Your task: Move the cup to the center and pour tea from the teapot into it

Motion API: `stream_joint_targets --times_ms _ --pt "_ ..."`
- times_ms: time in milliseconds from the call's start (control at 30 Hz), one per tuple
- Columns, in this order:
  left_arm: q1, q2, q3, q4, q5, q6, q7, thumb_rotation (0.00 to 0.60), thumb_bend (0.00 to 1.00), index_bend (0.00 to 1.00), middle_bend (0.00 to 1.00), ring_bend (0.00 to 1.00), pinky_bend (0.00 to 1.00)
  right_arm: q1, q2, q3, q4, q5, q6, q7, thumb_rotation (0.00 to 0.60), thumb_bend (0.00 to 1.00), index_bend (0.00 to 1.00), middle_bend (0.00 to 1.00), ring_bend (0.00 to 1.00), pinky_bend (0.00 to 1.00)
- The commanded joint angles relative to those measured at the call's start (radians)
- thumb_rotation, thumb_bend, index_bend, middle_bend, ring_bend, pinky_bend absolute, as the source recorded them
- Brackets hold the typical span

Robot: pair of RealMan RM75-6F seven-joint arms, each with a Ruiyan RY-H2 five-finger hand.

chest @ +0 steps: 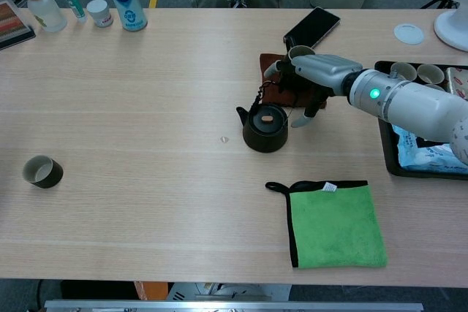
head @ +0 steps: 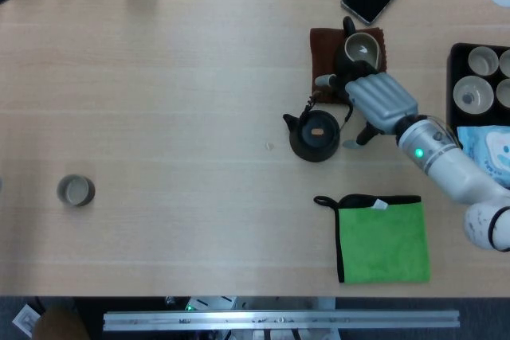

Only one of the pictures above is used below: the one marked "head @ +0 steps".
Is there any blue wet wipes pack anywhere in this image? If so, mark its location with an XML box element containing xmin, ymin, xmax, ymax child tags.
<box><xmin>456</xmin><ymin>125</ymin><xmax>510</xmax><ymax>189</ymax></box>

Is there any brown round seat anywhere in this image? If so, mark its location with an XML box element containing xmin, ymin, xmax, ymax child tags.
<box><xmin>33</xmin><ymin>307</ymin><xmax>91</xmax><ymax>340</ymax></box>

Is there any black serving tray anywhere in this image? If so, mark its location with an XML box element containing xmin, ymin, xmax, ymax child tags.
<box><xmin>445</xmin><ymin>42</ymin><xmax>510</xmax><ymax>134</ymax></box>

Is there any dark ceramic teapot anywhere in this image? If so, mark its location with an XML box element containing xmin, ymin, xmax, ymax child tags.
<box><xmin>282</xmin><ymin>92</ymin><xmax>354</xmax><ymax>163</ymax></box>

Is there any white robot base chassis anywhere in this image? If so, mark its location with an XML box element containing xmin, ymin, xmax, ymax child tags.
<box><xmin>165</xmin><ymin>295</ymin><xmax>335</xmax><ymax>313</ymax></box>

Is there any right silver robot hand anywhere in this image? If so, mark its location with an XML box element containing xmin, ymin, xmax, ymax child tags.
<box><xmin>314</xmin><ymin>61</ymin><xmax>419</xmax><ymax>150</ymax></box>

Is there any translucent cup with dark object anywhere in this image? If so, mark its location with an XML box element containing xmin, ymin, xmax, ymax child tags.
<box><xmin>453</xmin><ymin>75</ymin><xmax>496</xmax><ymax>114</ymax></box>

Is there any brown cloth mat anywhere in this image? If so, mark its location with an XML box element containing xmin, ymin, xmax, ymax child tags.
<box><xmin>309</xmin><ymin>27</ymin><xmax>388</xmax><ymax>107</ymax></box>

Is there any white floor socket box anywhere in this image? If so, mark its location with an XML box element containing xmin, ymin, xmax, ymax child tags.
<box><xmin>11</xmin><ymin>303</ymin><xmax>41</xmax><ymax>337</ymax></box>

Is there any green microfiber cloth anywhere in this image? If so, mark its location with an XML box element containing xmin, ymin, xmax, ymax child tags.
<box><xmin>313</xmin><ymin>193</ymin><xmax>432</xmax><ymax>285</ymax></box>

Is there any dark ceramic fairness pitcher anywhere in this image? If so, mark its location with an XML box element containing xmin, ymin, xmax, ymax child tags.
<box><xmin>332</xmin><ymin>15</ymin><xmax>383</xmax><ymax>82</ymax></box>

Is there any aluminium profile rail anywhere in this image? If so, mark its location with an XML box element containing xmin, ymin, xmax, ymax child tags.
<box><xmin>102</xmin><ymin>309</ymin><xmax>461</xmax><ymax>332</ymax></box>

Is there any dark teacup with pale inside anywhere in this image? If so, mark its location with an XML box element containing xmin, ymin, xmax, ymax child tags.
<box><xmin>56</xmin><ymin>174</ymin><xmax>96</xmax><ymax>208</ymax></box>

